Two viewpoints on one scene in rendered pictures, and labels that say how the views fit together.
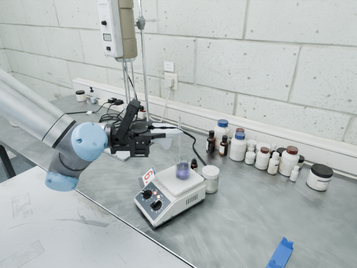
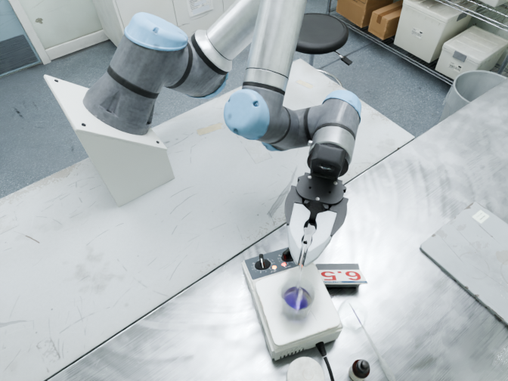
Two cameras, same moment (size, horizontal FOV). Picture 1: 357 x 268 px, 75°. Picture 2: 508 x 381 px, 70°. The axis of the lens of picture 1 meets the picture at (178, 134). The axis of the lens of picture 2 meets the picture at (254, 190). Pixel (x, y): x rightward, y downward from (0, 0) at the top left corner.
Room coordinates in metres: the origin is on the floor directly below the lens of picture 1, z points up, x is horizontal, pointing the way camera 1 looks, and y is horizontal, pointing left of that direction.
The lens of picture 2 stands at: (0.61, -0.24, 1.61)
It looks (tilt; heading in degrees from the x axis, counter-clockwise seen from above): 52 degrees down; 111
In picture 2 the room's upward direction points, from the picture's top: 3 degrees counter-clockwise
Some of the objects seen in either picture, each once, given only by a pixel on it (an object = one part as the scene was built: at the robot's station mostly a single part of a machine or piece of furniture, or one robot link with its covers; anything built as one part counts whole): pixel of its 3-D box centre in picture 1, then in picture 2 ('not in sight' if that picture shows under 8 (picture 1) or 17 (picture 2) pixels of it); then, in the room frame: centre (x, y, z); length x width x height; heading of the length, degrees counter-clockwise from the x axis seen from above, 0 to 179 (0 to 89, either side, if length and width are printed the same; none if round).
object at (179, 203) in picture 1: (172, 191); (289, 298); (0.57, 0.02, 0.94); 0.22 x 0.13 x 0.08; 127
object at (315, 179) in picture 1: (319, 177); not in sight; (0.65, -0.50, 0.94); 0.07 x 0.07 x 0.07
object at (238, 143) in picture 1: (238, 145); not in sight; (0.83, -0.25, 0.96); 0.06 x 0.06 x 0.11
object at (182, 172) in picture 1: (183, 167); (295, 300); (0.59, -0.01, 1.02); 0.06 x 0.05 x 0.08; 14
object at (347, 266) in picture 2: (148, 179); (340, 273); (0.65, 0.11, 0.92); 0.09 x 0.06 x 0.04; 19
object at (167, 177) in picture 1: (179, 177); (295, 302); (0.59, 0.00, 0.98); 0.12 x 0.12 x 0.01; 37
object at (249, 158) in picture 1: (249, 158); not in sight; (0.79, -0.30, 0.92); 0.04 x 0.04 x 0.04
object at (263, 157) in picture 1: (263, 158); not in sight; (0.76, -0.34, 0.94); 0.05 x 0.05 x 0.09
